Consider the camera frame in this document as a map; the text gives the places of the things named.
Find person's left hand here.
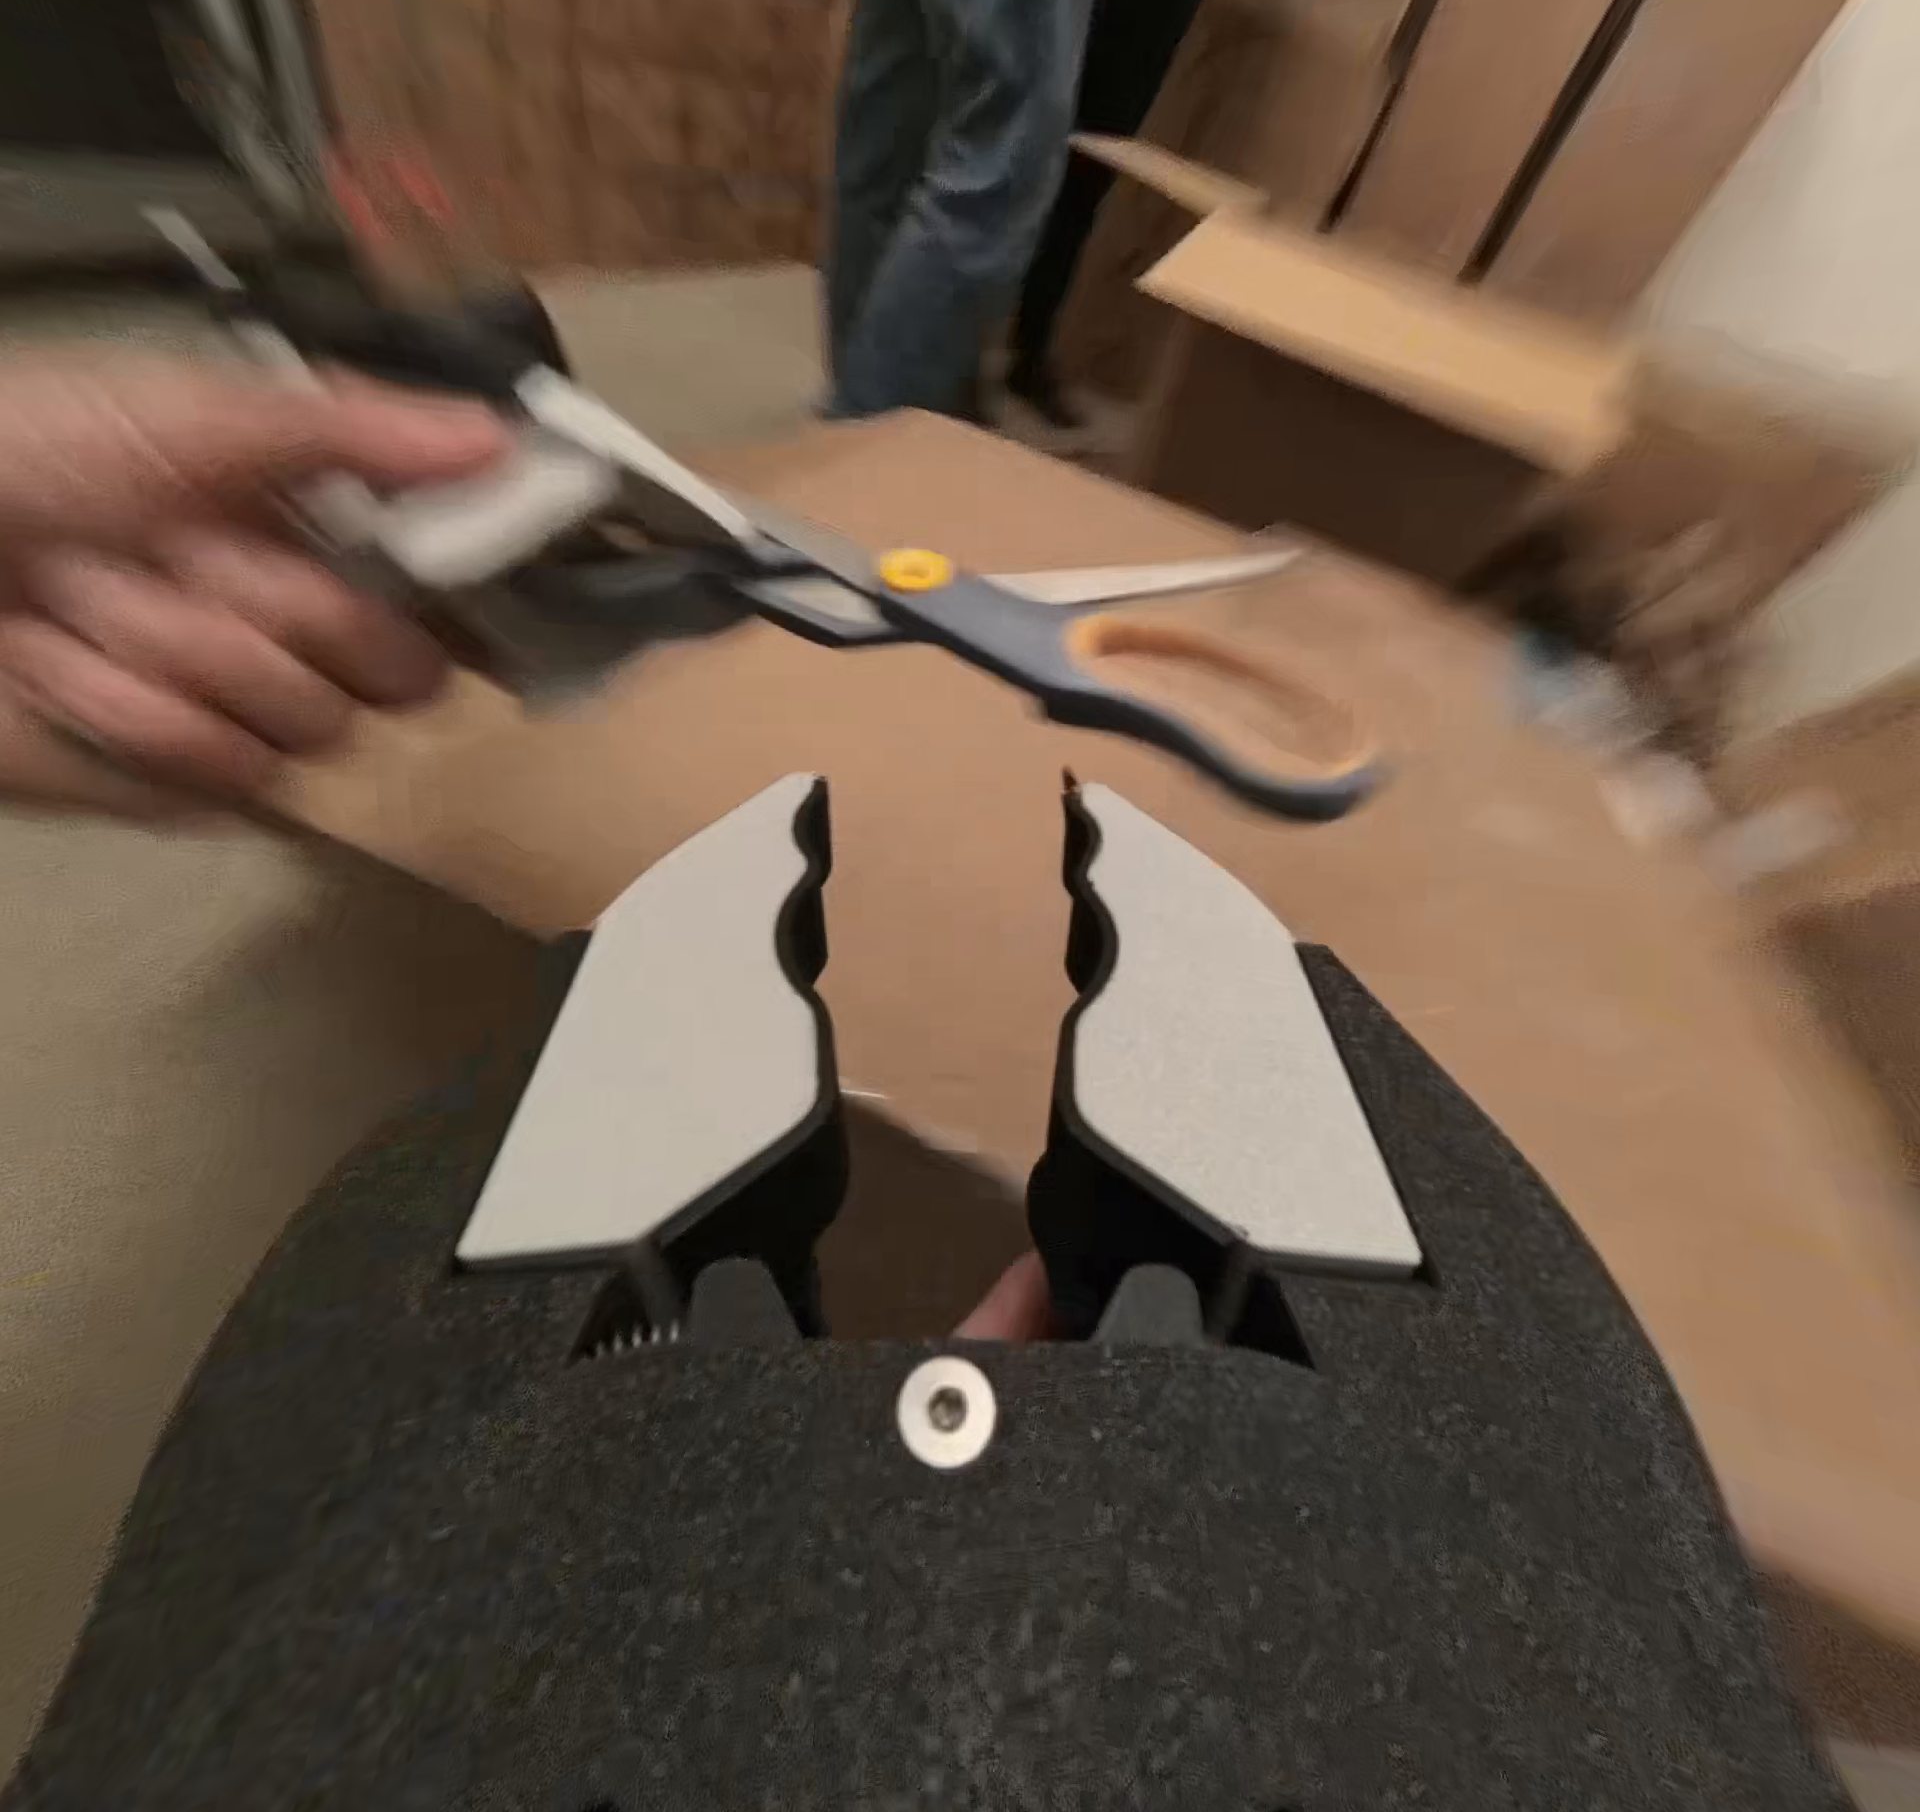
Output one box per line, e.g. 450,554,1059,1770
0,348,521,825

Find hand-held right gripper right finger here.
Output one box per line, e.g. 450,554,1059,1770
1025,771,1428,1342

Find tall flat cardboard panels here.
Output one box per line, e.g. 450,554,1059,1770
1215,0,1900,331

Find large brown cardboard box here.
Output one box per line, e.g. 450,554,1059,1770
270,408,1920,1650

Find grey orange scissors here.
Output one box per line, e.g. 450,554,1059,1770
510,364,1390,828

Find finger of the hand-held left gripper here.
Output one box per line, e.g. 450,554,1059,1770
360,446,624,593

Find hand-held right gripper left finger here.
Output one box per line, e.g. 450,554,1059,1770
455,771,852,1342

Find open cardboard box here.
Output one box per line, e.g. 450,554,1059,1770
1072,132,1645,593

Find stack of small cardboard boxes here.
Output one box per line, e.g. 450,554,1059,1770
284,0,859,271

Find person's right hand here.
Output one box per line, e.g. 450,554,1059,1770
953,1248,1061,1342

